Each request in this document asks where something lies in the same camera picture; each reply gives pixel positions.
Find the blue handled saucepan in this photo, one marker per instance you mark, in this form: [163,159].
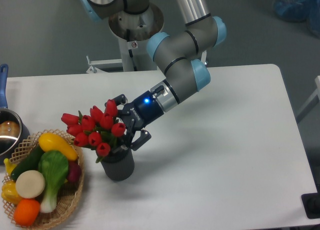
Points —
[12,129]

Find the yellow squash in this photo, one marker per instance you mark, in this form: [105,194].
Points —
[52,142]

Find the white table leg frame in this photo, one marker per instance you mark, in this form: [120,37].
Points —
[310,102]

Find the yellow banana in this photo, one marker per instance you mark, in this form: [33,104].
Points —
[9,166]

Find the dark grey ribbed vase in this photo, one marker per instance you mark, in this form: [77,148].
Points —
[119,164]

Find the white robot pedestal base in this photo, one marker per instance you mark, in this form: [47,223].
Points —
[144,46]

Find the orange fruit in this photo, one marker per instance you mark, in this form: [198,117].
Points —
[26,212]

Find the green bok choy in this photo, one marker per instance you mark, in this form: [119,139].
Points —
[54,167]

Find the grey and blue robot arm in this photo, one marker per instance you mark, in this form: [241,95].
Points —
[183,81]

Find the round beige bun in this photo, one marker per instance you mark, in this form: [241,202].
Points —
[30,184]

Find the dark green cucumber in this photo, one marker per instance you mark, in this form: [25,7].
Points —
[30,162]

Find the blue plastic bag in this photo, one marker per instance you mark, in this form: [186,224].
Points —
[299,11]

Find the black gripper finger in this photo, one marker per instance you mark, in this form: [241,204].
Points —
[113,103]
[134,145]

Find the red tulip bouquet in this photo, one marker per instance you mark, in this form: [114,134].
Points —
[100,131]

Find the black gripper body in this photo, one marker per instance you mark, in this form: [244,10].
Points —
[139,113]

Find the dark red radish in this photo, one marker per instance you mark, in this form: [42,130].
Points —
[74,172]

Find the black device at table edge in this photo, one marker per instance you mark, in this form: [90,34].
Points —
[311,204]

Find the yellow bell pepper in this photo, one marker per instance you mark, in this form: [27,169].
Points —
[9,192]

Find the woven wicker basket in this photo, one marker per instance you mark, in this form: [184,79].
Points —
[68,196]

